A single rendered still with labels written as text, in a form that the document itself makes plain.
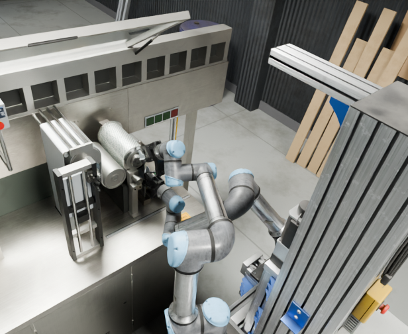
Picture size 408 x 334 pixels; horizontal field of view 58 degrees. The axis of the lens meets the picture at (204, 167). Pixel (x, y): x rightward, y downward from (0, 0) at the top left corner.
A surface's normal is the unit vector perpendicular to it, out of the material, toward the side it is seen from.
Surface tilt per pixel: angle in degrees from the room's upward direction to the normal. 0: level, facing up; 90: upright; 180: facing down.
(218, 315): 7
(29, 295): 0
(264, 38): 90
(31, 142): 90
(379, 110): 0
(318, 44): 90
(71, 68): 90
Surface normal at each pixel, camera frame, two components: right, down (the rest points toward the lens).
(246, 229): 0.11, -0.76
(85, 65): 0.64, 0.55
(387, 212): -0.74, 0.37
